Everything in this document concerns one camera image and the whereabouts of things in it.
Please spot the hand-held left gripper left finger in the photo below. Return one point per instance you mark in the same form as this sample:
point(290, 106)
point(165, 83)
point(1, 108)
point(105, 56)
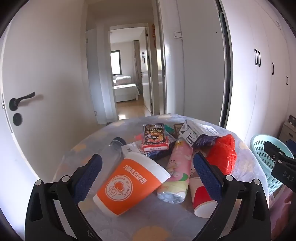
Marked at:
point(89, 178)

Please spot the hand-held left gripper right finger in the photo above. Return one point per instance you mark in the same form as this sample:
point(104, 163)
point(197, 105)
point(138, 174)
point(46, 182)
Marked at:
point(207, 178)

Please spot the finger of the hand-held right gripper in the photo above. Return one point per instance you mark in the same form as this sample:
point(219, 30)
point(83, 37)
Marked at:
point(275, 150)

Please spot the teal plastic basket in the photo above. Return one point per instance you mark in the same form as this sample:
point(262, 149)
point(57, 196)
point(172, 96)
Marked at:
point(261, 157)

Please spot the orange paper cup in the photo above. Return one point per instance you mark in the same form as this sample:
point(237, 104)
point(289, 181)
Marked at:
point(129, 185)

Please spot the red and white paper cup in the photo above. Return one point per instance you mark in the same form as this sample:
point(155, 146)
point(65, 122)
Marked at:
point(201, 199)

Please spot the small white cabinet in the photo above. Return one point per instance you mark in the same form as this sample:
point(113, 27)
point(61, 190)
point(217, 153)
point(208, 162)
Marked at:
point(288, 132)

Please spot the pink patterned plastic bottle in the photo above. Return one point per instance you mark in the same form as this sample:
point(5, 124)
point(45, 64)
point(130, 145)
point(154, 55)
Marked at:
point(178, 166)

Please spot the red plastic bag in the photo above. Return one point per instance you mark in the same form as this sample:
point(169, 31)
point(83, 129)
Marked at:
point(222, 150)

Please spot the clear plastic bottle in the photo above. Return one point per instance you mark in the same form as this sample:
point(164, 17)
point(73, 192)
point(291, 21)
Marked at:
point(111, 153)

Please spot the dark blue snack packet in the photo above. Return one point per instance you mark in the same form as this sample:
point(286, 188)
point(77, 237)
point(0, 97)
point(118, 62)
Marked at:
point(204, 141)

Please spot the pink cloth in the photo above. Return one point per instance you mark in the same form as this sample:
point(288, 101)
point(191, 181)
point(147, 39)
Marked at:
point(283, 215)

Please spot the white milk carton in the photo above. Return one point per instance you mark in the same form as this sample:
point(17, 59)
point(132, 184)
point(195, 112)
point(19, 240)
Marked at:
point(192, 132)

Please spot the dark blue flat box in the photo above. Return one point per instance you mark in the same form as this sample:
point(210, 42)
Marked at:
point(159, 154)

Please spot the white flat box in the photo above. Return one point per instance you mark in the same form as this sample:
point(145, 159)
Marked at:
point(133, 148)

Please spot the small brown box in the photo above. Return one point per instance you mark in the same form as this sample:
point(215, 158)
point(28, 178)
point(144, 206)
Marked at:
point(177, 129)

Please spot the white wardrobe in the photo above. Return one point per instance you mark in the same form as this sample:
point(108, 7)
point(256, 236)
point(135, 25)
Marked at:
point(254, 92)

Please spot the green wrapper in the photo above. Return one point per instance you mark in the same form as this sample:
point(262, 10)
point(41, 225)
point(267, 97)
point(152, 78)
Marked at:
point(168, 128)

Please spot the orange wrapper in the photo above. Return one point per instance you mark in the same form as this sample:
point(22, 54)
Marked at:
point(138, 137)

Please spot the red and black card box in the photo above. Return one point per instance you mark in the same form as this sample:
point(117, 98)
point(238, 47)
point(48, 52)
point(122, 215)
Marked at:
point(153, 136)

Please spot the black door lock knob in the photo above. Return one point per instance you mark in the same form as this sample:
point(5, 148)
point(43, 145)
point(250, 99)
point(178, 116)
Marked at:
point(17, 119)

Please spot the white bed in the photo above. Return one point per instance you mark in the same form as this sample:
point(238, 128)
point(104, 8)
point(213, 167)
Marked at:
point(126, 92)

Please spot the white pillow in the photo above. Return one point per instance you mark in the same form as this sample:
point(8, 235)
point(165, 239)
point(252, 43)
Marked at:
point(123, 80)

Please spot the window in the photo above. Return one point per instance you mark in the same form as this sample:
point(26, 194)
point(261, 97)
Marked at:
point(115, 62)

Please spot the beige curtain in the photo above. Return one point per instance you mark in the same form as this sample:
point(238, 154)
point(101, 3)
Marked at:
point(137, 62)

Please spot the white door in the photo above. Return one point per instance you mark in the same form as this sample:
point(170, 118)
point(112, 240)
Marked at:
point(46, 58)

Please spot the white light switch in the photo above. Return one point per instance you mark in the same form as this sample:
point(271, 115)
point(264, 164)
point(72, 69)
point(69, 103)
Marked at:
point(177, 35)

